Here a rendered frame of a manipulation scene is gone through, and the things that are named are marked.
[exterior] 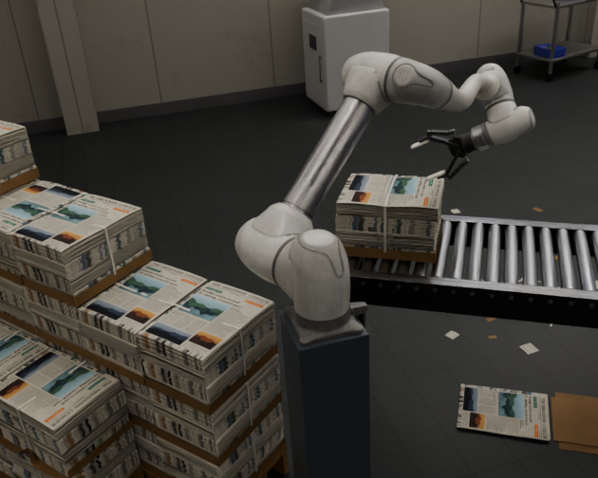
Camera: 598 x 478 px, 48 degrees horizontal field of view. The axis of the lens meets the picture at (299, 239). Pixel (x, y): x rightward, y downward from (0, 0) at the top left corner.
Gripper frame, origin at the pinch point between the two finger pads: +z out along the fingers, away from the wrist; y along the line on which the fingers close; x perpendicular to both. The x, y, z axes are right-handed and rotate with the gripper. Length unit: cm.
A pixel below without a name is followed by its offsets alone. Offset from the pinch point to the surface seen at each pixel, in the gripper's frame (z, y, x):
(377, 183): 21.0, 2.8, 5.2
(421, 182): 5.9, 10.3, 8.2
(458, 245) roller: 2.3, 37.9, 2.5
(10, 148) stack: 137, -77, -25
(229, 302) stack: 67, 3, -55
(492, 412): 21, 117, -1
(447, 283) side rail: 4.3, 37.2, -25.6
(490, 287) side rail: -9, 44, -26
